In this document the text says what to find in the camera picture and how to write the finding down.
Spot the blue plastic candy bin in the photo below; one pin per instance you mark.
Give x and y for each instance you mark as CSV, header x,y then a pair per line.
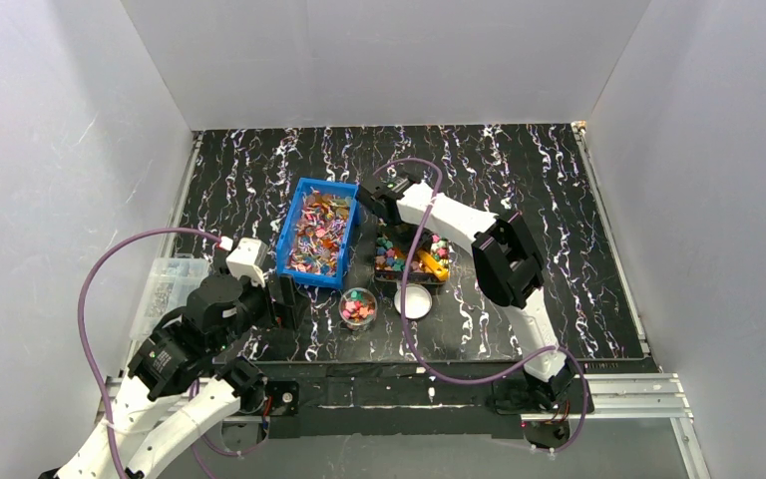
x,y
314,243

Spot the aluminium frame rail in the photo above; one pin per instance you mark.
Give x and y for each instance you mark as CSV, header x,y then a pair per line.
x,y
391,399

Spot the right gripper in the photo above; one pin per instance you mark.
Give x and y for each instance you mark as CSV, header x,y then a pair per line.
x,y
378,201

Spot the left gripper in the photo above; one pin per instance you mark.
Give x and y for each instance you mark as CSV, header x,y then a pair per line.
x,y
287,298

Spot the square tin of colourful candies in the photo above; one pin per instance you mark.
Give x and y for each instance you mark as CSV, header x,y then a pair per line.
x,y
391,254

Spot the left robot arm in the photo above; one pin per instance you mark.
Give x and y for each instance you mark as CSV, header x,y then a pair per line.
x,y
173,393

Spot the white round jar lid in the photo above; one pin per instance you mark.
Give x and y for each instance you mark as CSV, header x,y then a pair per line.
x,y
414,302

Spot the yellow plastic scoop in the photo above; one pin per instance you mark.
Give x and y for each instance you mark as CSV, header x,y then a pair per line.
x,y
432,266

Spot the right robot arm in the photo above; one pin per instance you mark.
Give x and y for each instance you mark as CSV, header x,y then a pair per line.
x,y
509,269

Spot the clear plastic box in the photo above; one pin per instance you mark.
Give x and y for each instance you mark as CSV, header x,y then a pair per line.
x,y
168,286

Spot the clear glass jar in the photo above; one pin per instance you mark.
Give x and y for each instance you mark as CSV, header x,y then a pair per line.
x,y
357,308

